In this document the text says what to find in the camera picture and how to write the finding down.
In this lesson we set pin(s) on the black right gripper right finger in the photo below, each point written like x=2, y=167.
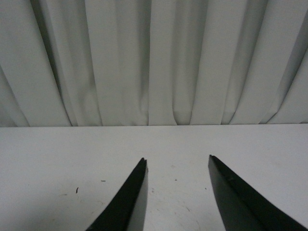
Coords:
x=241, y=207

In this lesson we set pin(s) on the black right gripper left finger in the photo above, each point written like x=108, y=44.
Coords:
x=127, y=210

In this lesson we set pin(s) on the white pleated curtain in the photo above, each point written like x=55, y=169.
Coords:
x=153, y=62

